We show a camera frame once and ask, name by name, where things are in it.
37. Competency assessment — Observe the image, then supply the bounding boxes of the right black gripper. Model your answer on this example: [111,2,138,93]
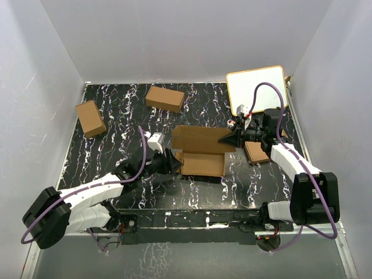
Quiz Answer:
[219,118,267,149]

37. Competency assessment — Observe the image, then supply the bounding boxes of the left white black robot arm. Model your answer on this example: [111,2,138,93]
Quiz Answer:
[21,148,181,249]

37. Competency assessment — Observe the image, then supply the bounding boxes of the black base bar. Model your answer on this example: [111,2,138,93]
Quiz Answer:
[116,208,262,246]

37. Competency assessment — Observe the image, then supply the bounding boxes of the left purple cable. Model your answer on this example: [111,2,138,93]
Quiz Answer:
[20,125,148,244]

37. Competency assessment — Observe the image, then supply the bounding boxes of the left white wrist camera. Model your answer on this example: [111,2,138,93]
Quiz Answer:
[145,131,165,153]

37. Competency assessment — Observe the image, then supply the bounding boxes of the flat cardboard stack right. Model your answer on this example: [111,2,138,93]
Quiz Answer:
[244,128,270,165]

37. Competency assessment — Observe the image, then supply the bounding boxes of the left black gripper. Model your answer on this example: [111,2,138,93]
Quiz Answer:
[139,146,182,180]

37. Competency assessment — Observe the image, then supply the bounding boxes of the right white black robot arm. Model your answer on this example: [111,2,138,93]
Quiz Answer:
[219,105,340,239]

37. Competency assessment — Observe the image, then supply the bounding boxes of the small round sticker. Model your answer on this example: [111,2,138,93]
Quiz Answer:
[227,119,236,127]

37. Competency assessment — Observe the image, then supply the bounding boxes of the folded cardboard box back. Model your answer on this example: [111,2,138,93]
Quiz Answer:
[145,86,185,113]

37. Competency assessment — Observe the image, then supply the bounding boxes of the yellow framed whiteboard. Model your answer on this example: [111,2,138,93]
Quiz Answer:
[226,65,290,117]

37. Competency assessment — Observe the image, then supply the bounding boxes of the small cardboard box left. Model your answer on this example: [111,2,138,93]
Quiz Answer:
[76,100,106,138]

